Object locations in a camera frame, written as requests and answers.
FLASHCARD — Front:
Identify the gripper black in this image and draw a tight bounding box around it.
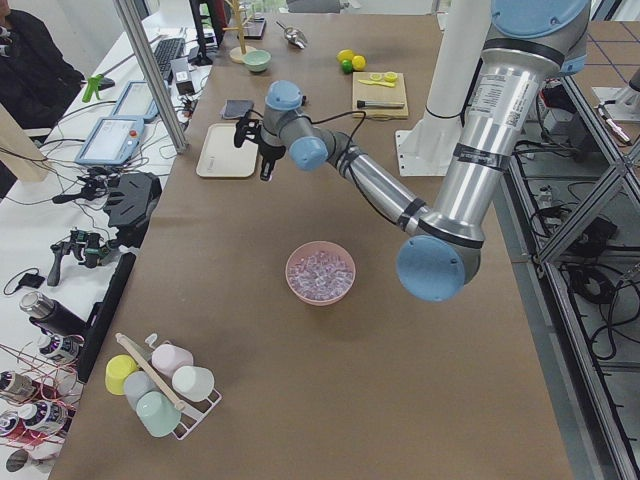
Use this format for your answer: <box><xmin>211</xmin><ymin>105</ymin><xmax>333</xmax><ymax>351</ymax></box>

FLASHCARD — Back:
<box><xmin>258</xmin><ymin>139</ymin><xmax>286</xmax><ymax>180</ymax></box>

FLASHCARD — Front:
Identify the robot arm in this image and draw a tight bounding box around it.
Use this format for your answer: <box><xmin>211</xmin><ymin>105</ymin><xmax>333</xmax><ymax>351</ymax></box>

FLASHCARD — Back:
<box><xmin>255</xmin><ymin>1</ymin><xmax>590</xmax><ymax>302</ymax></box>

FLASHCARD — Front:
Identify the pink cup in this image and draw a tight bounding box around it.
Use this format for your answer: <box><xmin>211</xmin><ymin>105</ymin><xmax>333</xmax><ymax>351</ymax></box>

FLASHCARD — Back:
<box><xmin>151</xmin><ymin>343</ymin><xmax>194</xmax><ymax>378</ymax></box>

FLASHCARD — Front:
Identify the white cup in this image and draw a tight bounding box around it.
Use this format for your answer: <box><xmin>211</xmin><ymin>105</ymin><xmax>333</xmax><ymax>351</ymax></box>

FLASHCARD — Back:
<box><xmin>172</xmin><ymin>365</ymin><xmax>215</xmax><ymax>402</ymax></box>

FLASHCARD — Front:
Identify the yellow cup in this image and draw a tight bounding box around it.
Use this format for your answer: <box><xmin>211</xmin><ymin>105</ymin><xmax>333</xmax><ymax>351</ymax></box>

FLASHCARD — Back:
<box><xmin>105</xmin><ymin>354</ymin><xmax>139</xmax><ymax>396</ymax></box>

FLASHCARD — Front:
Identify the grey cup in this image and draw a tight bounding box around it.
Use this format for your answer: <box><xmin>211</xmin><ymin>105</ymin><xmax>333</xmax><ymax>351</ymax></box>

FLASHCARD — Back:
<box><xmin>123</xmin><ymin>370</ymin><xmax>156</xmax><ymax>410</ymax></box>

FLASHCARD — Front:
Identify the white cup rack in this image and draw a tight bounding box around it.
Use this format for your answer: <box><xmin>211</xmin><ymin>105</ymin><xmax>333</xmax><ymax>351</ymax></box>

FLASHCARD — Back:
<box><xmin>115</xmin><ymin>333</ymin><xmax>222</xmax><ymax>440</ymax></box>

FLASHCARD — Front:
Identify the mint green cup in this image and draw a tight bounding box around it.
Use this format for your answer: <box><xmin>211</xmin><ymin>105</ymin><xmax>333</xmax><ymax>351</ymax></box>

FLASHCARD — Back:
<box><xmin>136</xmin><ymin>391</ymin><xmax>181</xmax><ymax>438</ymax></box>

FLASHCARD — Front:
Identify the beige tray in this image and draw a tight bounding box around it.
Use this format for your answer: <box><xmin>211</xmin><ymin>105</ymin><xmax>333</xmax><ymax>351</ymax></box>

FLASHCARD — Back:
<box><xmin>196</xmin><ymin>123</ymin><xmax>258</xmax><ymax>179</ymax></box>

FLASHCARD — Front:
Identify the grey folded cloth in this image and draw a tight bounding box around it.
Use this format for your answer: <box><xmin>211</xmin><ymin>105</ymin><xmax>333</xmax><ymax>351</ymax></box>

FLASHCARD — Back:
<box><xmin>220</xmin><ymin>99</ymin><xmax>254</xmax><ymax>120</ymax></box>

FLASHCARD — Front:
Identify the green bowl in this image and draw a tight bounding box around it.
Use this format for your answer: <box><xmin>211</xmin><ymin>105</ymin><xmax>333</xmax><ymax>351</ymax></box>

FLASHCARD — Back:
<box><xmin>243</xmin><ymin>49</ymin><xmax>271</xmax><ymax>73</ymax></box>

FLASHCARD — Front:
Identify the wooden mug tree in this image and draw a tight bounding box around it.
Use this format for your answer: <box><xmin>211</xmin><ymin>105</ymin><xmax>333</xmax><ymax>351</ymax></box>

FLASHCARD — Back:
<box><xmin>224</xmin><ymin>0</ymin><xmax>256</xmax><ymax>64</ymax></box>

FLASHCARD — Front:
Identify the pink bowl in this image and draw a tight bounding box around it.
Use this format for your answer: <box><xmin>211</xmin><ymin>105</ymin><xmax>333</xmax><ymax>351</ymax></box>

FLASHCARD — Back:
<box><xmin>284</xmin><ymin>241</ymin><xmax>356</xmax><ymax>306</ymax></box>

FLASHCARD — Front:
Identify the green lime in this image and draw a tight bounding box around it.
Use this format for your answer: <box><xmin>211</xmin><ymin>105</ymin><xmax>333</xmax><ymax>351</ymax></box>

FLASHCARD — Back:
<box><xmin>340</xmin><ymin>59</ymin><xmax>354</xmax><ymax>75</ymax></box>

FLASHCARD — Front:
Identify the wooden cutting board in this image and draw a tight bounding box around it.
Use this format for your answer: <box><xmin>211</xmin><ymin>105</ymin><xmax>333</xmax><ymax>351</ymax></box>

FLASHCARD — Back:
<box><xmin>352</xmin><ymin>72</ymin><xmax>409</xmax><ymax>119</ymax></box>

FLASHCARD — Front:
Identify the metal scoop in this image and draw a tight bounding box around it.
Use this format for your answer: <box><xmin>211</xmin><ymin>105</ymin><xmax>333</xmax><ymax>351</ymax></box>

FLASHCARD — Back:
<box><xmin>276</xmin><ymin>21</ymin><xmax>308</xmax><ymax>50</ymax></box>

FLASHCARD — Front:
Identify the yellow lemon back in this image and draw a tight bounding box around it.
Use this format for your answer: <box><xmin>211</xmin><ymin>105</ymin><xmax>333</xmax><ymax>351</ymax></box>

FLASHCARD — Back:
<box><xmin>336</xmin><ymin>49</ymin><xmax>355</xmax><ymax>63</ymax></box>

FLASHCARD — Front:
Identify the yellow lemon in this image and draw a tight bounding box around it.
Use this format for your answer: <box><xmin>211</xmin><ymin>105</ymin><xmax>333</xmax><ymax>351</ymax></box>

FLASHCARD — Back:
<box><xmin>336</xmin><ymin>49</ymin><xmax>355</xmax><ymax>63</ymax></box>
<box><xmin>351</xmin><ymin>55</ymin><xmax>367</xmax><ymax>71</ymax></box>

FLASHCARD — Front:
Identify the black device stand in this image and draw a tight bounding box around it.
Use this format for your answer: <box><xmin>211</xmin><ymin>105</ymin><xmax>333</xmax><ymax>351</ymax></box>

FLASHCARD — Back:
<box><xmin>103</xmin><ymin>172</ymin><xmax>162</xmax><ymax>248</ymax></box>

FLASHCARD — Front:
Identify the yellow lemon front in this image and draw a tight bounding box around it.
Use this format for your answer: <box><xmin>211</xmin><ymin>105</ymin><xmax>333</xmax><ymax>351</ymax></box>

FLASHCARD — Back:
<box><xmin>351</xmin><ymin>55</ymin><xmax>367</xmax><ymax>71</ymax></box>

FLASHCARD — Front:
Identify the yellow knife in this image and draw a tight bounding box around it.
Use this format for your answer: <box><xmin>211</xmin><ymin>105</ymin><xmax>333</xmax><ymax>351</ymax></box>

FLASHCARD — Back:
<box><xmin>357</xmin><ymin>79</ymin><xmax>396</xmax><ymax>88</ymax></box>

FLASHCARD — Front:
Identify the teach pendant far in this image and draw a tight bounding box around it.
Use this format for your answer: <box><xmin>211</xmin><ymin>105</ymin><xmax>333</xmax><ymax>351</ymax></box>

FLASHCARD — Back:
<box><xmin>111</xmin><ymin>81</ymin><xmax>158</xmax><ymax>123</ymax></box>

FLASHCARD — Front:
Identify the teach pendant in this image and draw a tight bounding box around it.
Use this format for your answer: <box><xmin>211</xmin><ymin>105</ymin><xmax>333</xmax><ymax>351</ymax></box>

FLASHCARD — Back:
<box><xmin>111</xmin><ymin>81</ymin><xmax>158</xmax><ymax>123</ymax></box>
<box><xmin>75</xmin><ymin>116</ymin><xmax>145</xmax><ymax>166</ymax></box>

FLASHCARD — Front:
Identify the black keyboard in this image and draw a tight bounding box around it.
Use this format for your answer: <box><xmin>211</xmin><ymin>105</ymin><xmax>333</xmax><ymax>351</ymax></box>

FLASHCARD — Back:
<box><xmin>154</xmin><ymin>38</ymin><xmax>185</xmax><ymax>83</ymax></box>

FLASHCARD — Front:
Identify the teach pendant near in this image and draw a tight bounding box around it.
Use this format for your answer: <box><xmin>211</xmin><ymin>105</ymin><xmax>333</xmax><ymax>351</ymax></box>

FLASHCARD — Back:
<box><xmin>75</xmin><ymin>116</ymin><xmax>145</xmax><ymax>166</ymax></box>

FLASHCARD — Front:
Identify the seated person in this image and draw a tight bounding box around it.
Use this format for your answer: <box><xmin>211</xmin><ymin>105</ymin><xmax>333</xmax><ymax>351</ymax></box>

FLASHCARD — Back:
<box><xmin>1</xmin><ymin>1</ymin><xmax>84</xmax><ymax>130</ymax></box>

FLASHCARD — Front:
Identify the black thermos bottle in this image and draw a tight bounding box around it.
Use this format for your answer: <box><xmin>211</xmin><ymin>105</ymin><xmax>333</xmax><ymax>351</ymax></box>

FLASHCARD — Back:
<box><xmin>19</xmin><ymin>291</ymin><xmax>87</xmax><ymax>336</ymax></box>

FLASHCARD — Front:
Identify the aluminium frame post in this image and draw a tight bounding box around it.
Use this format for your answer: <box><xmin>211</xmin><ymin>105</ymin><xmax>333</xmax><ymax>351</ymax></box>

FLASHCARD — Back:
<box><xmin>113</xmin><ymin>0</ymin><xmax>188</xmax><ymax>154</ymax></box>

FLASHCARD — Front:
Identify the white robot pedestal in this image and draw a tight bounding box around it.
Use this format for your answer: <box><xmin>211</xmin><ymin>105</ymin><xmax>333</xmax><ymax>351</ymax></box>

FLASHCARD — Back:
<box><xmin>396</xmin><ymin>0</ymin><xmax>491</xmax><ymax>177</ymax></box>

